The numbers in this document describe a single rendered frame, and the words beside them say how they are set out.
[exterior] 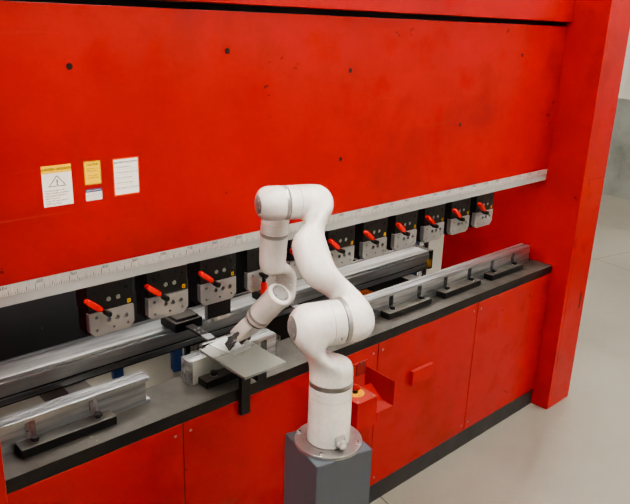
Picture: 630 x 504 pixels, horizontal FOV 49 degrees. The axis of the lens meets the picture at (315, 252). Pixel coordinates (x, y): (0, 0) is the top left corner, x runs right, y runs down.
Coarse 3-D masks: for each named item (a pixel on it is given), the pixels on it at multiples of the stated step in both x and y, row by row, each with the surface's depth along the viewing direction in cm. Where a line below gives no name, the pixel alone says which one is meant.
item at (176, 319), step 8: (184, 312) 267; (192, 312) 267; (168, 320) 262; (176, 320) 260; (184, 320) 263; (192, 320) 264; (200, 320) 267; (168, 328) 264; (176, 328) 260; (184, 328) 262; (192, 328) 260; (200, 328) 260; (200, 336) 255; (208, 336) 254
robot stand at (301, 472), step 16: (288, 448) 196; (368, 448) 191; (288, 464) 198; (304, 464) 189; (320, 464) 184; (336, 464) 186; (352, 464) 189; (368, 464) 192; (288, 480) 199; (304, 480) 190; (320, 480) 184; (336, 480) 188; (352, 480) 191; (368, 480) 194; (288, 496) 201; (304, 496) 191; (320, 496) 186; (336, 496) 189; (352, 496) 193; (368, 496) 196
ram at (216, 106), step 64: (0, 0) 171; (0, 64) 174; (64, 64) 185; (128, 64) 197; (192, 64) 211; (256, 64) 227; (320, 64) 246; (384, 64) 269; (448, 64) 295; (512, 64) 328; (0, 128) 178; (64, 128) 189; (128, 128) 202; (192, 128) 217; (256, 128) 234; (320, 128) 254; (384, 128) 278; (448, 128) 307; (512, 128) 342; (0, 192) 182; (192, 192) 223; (256, 192) 241; (384, 192) 288; (0, 256) 186; (64, 256) 199; (128, 256) 213; (192, 256) 230
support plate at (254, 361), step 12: (204, 348) 246; (216, 348) 246; (252, 348) 247; (216, 360) 238; (228, 360) 238; (240, 360) 238; (252, 360) 238; (264, 360) 239; (276, 360) 239; (240, 372) 230; (252, 372) 230
